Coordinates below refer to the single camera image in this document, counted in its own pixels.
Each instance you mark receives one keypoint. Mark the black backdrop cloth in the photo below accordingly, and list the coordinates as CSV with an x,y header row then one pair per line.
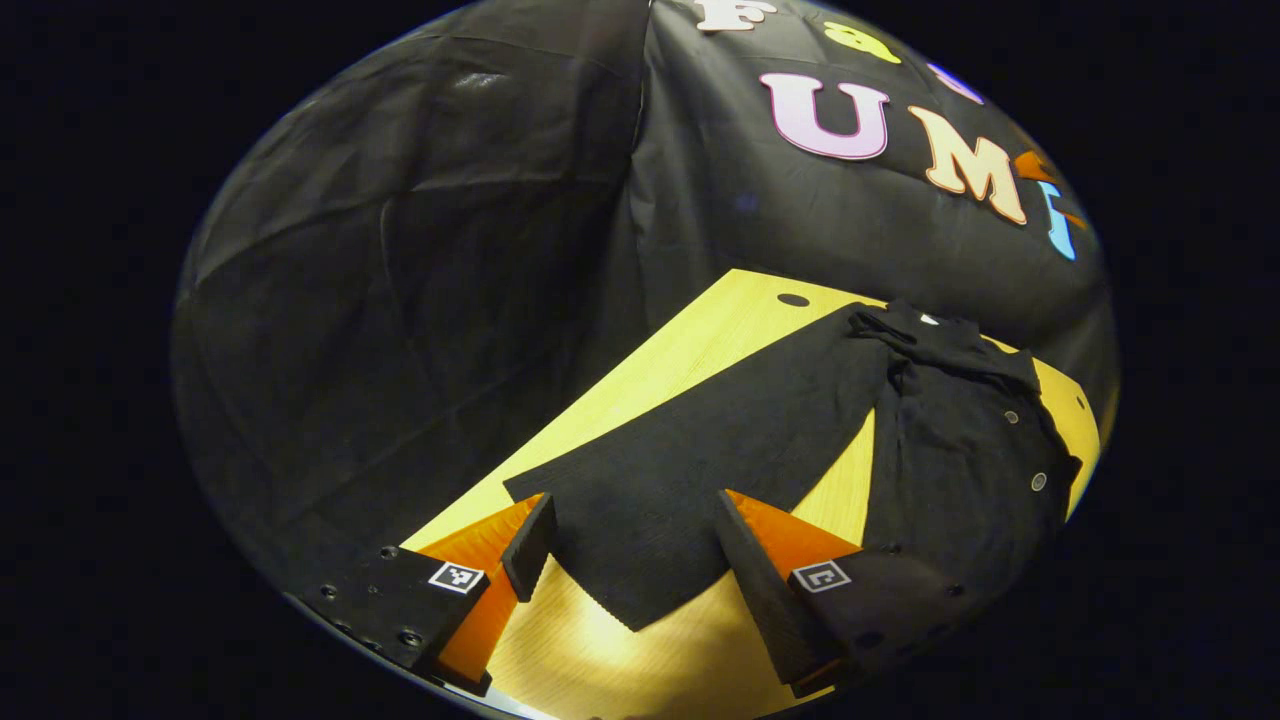
x,y
420,300

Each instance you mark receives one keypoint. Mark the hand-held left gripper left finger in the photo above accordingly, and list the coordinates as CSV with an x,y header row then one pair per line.
x,y
530,545

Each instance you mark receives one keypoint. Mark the black button shirt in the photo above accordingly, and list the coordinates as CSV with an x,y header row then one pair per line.
x,y
700,450

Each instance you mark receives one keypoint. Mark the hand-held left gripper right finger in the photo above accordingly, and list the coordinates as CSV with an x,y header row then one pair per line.
x,y
755,590

